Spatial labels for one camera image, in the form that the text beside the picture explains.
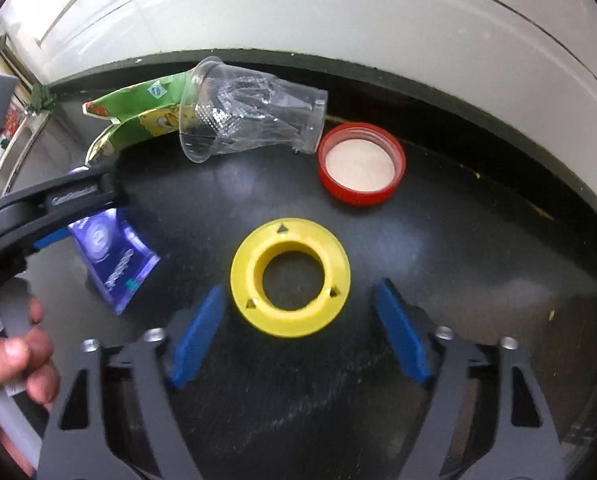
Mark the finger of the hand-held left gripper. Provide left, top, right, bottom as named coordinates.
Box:
left=8, top=162, right=130, bottom=267

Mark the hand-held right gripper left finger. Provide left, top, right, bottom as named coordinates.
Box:
left=37, top=284, right=226, bottom=480

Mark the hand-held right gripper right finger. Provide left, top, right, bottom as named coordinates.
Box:
left=375, top=277, right=567, bottom=480

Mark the yellow plastic ring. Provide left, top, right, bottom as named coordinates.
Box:
left=229, top=218, right=352, bottom=337

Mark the person's left hand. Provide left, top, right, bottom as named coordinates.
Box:
left=0, top=296, right=62, bottom=407

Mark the pink dish soap bottle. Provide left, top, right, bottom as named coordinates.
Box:
left=0, top=104, right=23, bottom=152

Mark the stainless steel sink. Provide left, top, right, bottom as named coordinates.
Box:
left=0, top=104, right=55, bottom=197

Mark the green cloth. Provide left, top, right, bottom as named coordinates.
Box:
left=30, top=82, right=55, bottom=111

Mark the crushed green cartoon carton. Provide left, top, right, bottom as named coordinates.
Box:
left=82, top=72, right=196, bottom=167

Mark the red jar lid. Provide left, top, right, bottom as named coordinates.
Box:
left=317, top=122, right=407, bottom=207

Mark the clear plastic cup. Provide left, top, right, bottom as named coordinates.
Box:
left=178, top=55, right=329, bottom=165

